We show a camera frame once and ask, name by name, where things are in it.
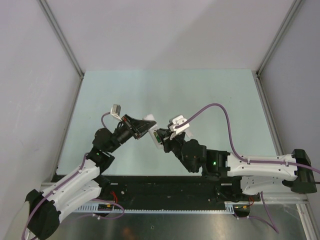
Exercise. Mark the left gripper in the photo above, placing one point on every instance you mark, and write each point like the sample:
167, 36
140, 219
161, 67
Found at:
144, 125

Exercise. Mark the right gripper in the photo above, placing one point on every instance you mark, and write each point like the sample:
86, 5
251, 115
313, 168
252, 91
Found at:
167, 141

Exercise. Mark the green battery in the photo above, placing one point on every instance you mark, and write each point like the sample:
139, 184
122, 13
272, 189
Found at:
157, 137

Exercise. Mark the white remote control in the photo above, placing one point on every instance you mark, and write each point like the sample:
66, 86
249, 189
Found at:
152, 131

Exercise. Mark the white battery cover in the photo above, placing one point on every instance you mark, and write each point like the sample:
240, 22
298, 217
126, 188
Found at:
188, 133

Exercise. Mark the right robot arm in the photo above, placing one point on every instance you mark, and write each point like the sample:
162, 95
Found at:
257, 174

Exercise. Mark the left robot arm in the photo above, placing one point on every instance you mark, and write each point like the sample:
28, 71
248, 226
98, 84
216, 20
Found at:
49, 207

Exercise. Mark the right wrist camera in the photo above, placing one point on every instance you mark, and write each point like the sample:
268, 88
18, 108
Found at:
177, 126

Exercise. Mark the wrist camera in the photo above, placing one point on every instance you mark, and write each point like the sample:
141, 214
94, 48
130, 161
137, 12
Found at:
116, 111
177, 126

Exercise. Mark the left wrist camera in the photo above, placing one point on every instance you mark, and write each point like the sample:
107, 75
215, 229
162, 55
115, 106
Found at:
116, 111

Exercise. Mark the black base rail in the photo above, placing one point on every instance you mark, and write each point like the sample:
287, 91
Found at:
172, 193

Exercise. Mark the right aluminium frame post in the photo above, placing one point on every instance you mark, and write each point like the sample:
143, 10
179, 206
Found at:
284, 27

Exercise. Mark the aluminium frame post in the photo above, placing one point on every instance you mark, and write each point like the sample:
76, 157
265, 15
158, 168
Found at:
284, 27
52, 20

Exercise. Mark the left aluminium frame post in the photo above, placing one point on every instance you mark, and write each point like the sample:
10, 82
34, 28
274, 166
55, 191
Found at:
52, 20

